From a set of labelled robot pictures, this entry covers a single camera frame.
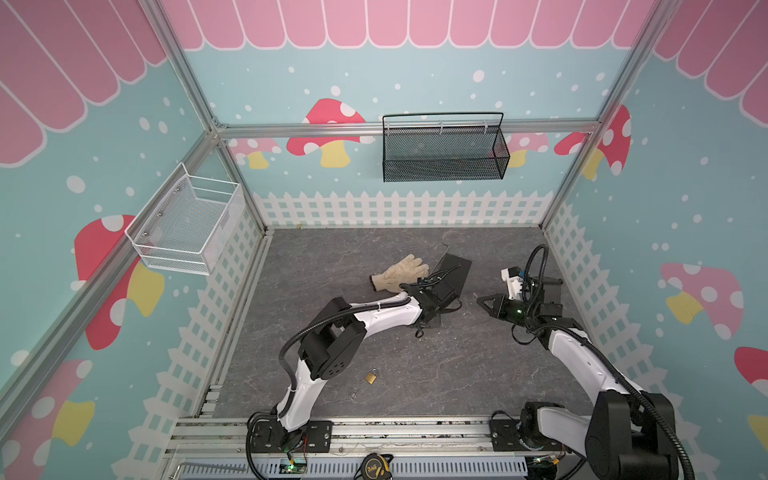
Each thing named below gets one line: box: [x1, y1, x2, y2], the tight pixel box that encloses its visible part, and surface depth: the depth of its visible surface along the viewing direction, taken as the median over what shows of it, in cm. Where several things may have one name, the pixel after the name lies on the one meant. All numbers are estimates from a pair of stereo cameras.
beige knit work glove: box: [369, 254, 429, 293], surface depth 108 cm
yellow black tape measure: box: [361, 453, 394, 480], surface depth 70 cm
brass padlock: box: [364, 368, 378, 385], surface depth 85 cm
